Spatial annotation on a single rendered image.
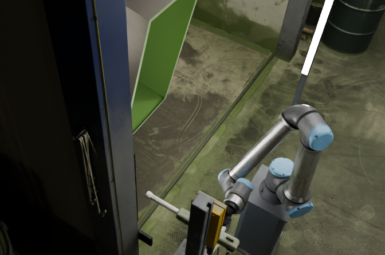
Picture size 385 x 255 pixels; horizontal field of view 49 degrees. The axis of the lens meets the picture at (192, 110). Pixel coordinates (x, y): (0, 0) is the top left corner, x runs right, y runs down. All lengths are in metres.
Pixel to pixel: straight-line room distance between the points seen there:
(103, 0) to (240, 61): 3.28
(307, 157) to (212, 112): 1.94
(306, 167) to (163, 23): 1.43
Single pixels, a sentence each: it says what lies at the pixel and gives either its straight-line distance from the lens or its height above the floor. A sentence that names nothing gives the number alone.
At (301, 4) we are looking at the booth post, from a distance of 4.30.
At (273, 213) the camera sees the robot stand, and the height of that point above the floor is 0.64.
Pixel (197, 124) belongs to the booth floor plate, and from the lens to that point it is 3.78.
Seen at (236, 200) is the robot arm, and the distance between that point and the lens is 2.08.
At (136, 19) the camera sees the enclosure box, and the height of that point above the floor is 1.61.
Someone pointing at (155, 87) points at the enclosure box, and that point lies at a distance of 3.39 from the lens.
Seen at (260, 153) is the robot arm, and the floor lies 1.20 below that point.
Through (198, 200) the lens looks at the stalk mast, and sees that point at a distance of 1.43.
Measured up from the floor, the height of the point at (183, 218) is 1.14.
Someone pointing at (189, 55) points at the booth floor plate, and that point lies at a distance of 4.49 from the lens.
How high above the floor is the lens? 2.86
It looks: 46 degrees down
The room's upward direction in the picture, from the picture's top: 6 degrees clockwise
